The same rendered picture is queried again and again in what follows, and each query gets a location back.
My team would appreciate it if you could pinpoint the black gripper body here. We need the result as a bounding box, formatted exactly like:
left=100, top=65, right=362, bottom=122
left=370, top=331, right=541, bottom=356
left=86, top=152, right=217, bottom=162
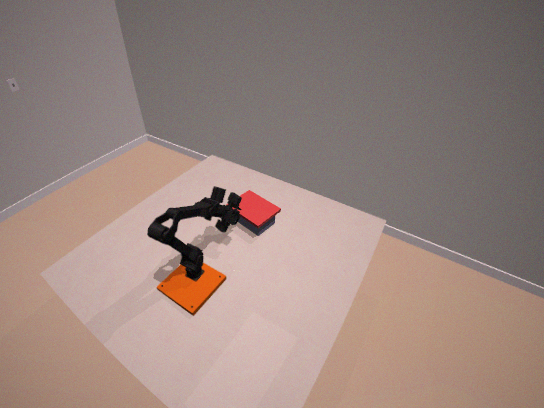
left=216, top=192, right=242, bottom=233

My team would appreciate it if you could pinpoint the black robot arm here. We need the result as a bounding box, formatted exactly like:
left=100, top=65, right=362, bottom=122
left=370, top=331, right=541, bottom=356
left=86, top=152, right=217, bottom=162
left=147, top=186, right=240, bottom=282

